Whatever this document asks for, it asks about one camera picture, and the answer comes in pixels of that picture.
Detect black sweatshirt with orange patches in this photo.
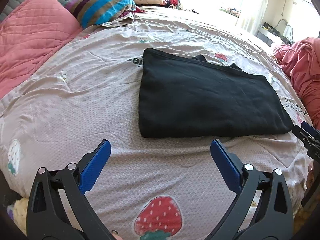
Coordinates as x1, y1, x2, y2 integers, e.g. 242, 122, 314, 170
138, 48, 293, 138

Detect person's hand on gripper handle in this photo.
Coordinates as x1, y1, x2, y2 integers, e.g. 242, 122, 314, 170
306, 162, 315, 189

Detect beige fluffy rug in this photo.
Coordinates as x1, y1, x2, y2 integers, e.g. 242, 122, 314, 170
13, 198, 29, 236

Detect crumpled pink blanket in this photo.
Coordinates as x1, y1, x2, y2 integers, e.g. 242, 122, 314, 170
273, 37, 320, 129

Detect pinkish-grey printed bed sheet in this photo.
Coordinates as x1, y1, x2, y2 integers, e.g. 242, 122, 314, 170
1, 7, 310, 239

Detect white side table with items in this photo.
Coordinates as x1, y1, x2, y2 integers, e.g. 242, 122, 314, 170
256, 19, 294, 47

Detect pink quilted pillow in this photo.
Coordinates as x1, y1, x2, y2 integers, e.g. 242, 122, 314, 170
1, 0, 82, 97

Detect striped colourful pillow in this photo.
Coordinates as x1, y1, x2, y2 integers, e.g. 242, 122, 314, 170
65, 0, 137, 29

